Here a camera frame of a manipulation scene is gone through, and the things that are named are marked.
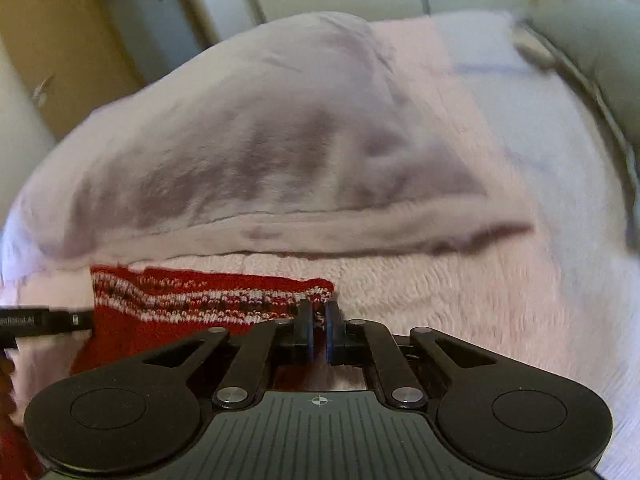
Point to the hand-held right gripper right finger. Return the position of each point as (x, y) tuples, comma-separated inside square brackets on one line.
[(334, 332)]

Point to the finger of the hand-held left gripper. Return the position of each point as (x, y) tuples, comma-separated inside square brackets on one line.
[(70, 321)]

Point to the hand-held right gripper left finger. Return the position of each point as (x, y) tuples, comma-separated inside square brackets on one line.
[(304, 330)]

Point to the red knitted sweater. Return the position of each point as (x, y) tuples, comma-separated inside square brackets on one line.
[(165, 325)]

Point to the bed with white quilt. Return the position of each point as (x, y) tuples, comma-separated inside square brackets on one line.
[(500, 310)]

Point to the lavender blanket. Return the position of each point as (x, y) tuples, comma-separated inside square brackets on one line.
[(250, 135)]

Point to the wooden door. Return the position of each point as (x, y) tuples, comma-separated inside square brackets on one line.
[(50, 35)]

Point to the light blue pillow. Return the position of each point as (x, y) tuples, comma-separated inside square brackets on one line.
[(585, 45)]

